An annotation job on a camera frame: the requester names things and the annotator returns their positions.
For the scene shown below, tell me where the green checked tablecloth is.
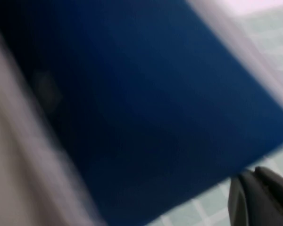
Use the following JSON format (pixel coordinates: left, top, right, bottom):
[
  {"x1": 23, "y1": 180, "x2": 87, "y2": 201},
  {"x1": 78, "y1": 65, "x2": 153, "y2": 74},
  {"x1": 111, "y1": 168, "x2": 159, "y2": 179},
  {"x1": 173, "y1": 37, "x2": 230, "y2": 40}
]
[{"x1": 159, "y1": 9, "x2": 283, "y2": 226}]

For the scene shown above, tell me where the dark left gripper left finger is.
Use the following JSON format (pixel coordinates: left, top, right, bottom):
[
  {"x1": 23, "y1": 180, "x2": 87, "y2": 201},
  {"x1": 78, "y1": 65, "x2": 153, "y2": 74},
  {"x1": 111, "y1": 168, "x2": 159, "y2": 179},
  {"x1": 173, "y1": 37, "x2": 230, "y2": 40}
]
[{"x1": 227, "y1": 171, "x2": 283, "y2": 226}]

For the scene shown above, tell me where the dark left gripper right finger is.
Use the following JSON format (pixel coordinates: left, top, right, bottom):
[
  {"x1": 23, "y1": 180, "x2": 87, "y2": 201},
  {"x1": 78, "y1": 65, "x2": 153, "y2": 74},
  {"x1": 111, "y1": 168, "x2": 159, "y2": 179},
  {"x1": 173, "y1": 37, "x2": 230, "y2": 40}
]
[{"x1": 254, "y1": 165, "x2": 283, "y2": 226}]

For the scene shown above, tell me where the large blue cover book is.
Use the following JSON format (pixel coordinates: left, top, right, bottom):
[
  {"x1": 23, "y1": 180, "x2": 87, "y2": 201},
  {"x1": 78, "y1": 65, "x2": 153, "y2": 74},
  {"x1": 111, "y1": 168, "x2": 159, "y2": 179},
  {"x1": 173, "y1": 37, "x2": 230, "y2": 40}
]
[{"x1": 0, "y1": 0, "x2": 283, "y2": 226}]

